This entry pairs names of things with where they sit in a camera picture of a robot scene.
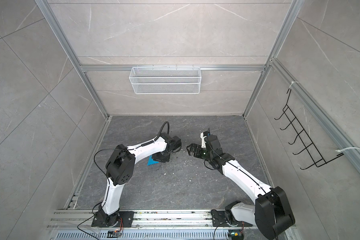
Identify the black wire hook rack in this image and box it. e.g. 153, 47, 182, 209
274, 89, 344, 171

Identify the aluminium front rail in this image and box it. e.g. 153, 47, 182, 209
46, 209, 258, 231

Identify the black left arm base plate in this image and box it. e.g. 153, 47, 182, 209
91, 210, 135, 228

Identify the white wire mesh basket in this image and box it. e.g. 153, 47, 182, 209
129, 67, 202, 95

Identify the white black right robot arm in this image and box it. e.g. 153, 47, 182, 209
187, 132, 296, 240

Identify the blue square paper sheet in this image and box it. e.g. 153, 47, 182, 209
147, 156, 159, 166

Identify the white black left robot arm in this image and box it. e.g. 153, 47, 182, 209
101, 133, 182, 216

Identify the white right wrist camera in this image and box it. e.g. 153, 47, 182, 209
200, 131, 210, 149

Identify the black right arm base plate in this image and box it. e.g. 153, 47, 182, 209
210, 209, 253, 227

